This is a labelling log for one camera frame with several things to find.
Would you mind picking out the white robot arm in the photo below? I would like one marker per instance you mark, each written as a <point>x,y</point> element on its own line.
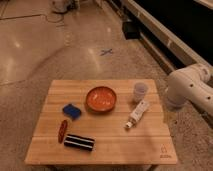
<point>190,84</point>

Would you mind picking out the orange ceramic bowl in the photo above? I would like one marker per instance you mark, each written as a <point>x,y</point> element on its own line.
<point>101,99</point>

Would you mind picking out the blue sponge block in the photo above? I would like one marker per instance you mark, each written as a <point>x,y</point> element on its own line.
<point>71,111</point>

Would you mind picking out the red oval object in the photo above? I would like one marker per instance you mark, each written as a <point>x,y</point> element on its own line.
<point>62,130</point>

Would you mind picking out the wooden table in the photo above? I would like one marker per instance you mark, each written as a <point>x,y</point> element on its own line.
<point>147,143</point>

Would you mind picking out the black white striped box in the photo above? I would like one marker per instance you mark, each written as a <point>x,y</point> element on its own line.
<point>79,142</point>

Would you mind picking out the white tube bottle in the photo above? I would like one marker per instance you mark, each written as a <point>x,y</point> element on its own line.
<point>137,114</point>

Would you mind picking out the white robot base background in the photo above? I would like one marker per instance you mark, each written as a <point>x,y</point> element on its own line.
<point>63,6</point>

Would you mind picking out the black box on floor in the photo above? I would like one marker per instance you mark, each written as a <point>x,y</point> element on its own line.
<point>130,30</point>

